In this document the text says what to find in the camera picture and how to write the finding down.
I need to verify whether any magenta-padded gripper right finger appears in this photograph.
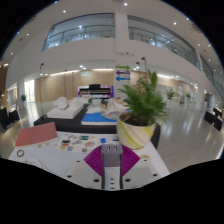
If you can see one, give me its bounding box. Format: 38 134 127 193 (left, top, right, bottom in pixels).
118 144 162 191

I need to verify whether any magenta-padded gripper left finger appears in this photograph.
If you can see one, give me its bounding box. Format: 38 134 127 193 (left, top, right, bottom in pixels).
64 144 106 191

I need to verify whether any grey-purple charger block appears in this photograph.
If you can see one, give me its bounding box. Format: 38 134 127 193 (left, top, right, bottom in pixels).
100 143 124 168

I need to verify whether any sheet of colourful stickers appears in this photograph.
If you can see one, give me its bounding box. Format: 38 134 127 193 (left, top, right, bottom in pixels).
55 133 98 153

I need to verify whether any green plant in striped pot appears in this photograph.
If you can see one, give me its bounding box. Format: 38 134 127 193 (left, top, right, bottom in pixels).
116 69 169 151

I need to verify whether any black display table with models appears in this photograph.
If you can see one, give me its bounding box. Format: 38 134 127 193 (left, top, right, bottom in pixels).
33 96 162 150

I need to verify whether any flat pink board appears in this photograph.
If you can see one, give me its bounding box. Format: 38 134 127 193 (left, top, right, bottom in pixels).
13 121 60 149

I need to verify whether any black piano with purple screen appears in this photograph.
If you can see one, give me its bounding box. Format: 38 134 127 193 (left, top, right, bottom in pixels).
76 83 115 100

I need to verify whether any black floor lamp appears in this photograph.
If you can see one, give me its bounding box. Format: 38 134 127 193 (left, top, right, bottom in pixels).
38 62 47 118
140 56 148 74

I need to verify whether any direction sign with coloured arrows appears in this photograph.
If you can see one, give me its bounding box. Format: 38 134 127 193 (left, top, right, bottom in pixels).
114 63 132 83

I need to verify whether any group of black chairs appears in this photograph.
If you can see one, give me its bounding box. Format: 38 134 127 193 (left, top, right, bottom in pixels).
0 106 21 130
203 106 224 132

